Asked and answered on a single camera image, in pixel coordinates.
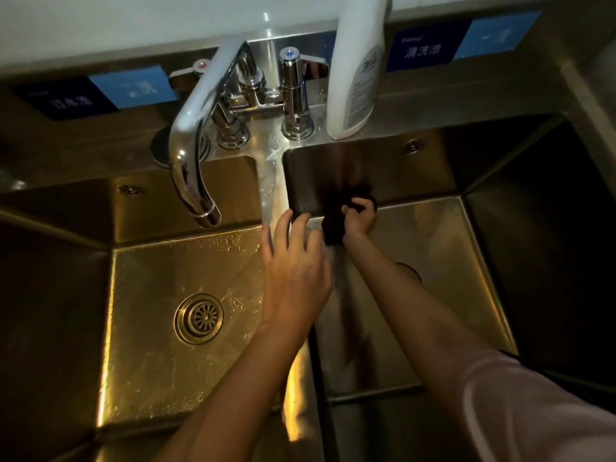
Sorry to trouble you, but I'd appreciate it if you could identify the person's left hand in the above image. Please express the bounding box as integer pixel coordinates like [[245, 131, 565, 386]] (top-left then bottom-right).
[[259, 209, 334, 338]]

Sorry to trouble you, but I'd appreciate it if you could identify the dark brown cleaning cloth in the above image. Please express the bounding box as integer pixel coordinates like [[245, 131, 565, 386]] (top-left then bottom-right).
[[320, 185, 379, 247]]

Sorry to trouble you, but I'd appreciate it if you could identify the person's right forearm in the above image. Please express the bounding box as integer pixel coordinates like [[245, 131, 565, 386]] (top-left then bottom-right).
[[342, 233, 520, 429]]

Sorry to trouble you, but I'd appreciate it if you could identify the stainless steel sink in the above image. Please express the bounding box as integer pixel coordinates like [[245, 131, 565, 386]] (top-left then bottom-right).
[[0, 23, 616, 462]]

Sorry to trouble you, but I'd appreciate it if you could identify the person's right hand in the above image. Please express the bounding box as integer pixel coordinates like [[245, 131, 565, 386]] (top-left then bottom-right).
[[340, 196, 379, 241]]

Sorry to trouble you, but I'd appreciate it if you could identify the chrome faucet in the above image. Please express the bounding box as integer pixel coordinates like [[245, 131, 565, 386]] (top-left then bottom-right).
[[167, 35, 333, 230]]

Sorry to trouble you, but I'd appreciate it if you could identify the person's left forearm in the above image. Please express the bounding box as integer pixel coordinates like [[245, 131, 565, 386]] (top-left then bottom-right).
[[153, 321, 309, 462]]

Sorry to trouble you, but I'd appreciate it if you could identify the small dark rectangular panel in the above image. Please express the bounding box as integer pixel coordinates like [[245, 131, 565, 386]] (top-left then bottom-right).
[[384, 10, 542, 73], [12, 64, 179, 122]]

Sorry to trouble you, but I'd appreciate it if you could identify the round steel sink drain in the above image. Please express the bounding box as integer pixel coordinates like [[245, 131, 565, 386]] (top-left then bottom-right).
[[173, 293, 225, 346], [394, 262, 424, 284]]

